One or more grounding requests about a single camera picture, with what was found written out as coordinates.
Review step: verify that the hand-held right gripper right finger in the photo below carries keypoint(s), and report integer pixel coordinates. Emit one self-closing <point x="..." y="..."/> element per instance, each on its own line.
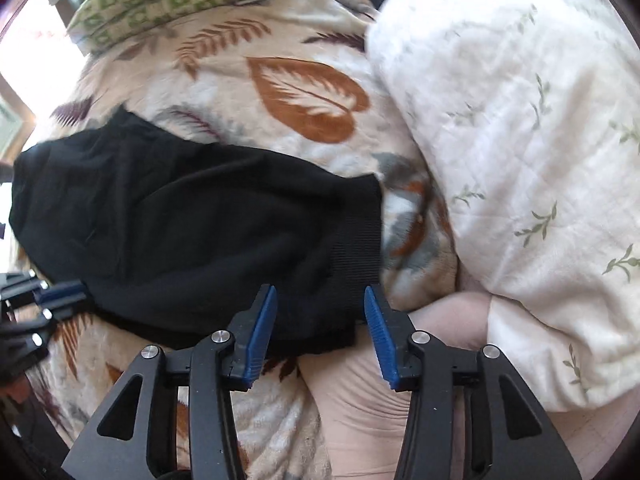
<point x="380" y="332"/>

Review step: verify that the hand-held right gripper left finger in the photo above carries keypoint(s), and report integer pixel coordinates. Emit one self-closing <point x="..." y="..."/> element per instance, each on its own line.
<point x="260" y="330"/>

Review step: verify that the green patterned pillow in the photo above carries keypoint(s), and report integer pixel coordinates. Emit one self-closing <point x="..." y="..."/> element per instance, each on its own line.
<point x="150" y="5"/>

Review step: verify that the black pants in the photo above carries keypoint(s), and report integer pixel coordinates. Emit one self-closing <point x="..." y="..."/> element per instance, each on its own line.
<point x="175" y="220"/>

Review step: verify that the window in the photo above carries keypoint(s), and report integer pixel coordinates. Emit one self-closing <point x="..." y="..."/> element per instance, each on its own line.
<point x="30" y="60"/>

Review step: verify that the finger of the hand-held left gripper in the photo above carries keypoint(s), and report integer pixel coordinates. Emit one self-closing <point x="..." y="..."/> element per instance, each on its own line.
<point x="30" y="337"/>
<point x="62" y="292"/>

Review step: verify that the pink bed sheet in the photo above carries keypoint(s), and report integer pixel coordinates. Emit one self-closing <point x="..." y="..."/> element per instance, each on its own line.
<point x="360" y="410"/>

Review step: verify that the leaf print fleece blanket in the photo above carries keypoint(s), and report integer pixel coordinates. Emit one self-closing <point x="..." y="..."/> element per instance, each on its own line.
<point x="300" y="90"/>

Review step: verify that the white floral quilt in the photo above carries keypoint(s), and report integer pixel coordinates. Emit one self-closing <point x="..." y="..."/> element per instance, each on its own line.
<point x="500" y="135"/>

